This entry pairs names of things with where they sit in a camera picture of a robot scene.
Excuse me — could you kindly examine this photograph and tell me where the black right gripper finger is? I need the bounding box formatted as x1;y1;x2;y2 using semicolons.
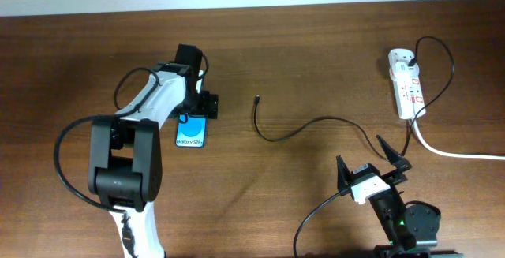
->
376;135;412;171
336;155;351;195

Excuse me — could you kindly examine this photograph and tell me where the blue Galaxy smartphone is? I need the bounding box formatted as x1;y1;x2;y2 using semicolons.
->
175;114;207;148

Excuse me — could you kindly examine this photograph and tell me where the black charger cable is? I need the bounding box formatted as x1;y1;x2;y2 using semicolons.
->
252;36;456;161

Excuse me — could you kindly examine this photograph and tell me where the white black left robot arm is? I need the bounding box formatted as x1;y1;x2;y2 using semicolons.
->
88;62;218;257

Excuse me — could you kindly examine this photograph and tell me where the white charger plug adapter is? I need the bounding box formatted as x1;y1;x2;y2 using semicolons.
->
389;62;419;81

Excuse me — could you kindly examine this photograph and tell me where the white power strip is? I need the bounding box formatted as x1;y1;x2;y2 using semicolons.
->
388;48;425;120

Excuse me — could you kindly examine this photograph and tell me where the white power strip cord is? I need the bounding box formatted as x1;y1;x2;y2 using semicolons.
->
410;118;505;161

